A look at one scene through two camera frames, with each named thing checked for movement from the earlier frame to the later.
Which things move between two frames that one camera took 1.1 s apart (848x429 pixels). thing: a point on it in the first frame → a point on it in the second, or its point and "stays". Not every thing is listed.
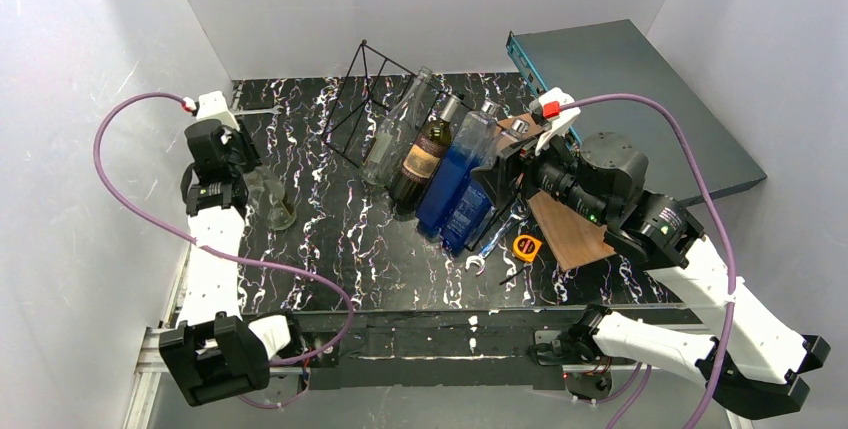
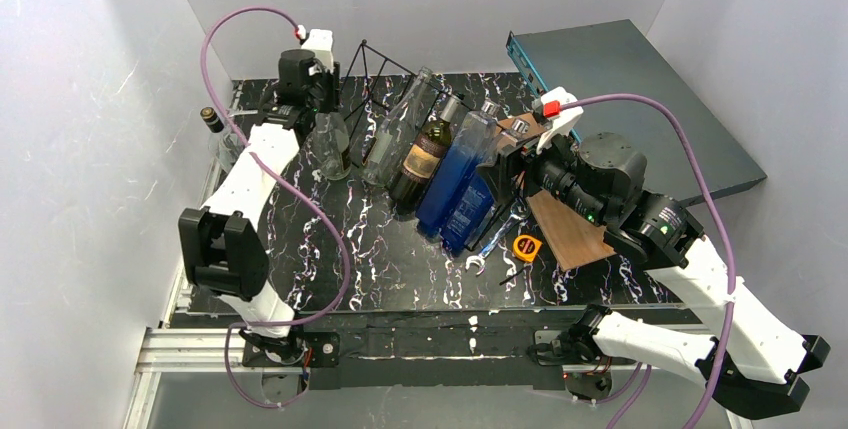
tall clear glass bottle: (279, 209) → (327, 147)
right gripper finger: (511, 153) stays
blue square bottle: (474, 205) stays
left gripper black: (241, 150) → (318, 97)
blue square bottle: (449, 178) stays
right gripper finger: (497, 177) stays
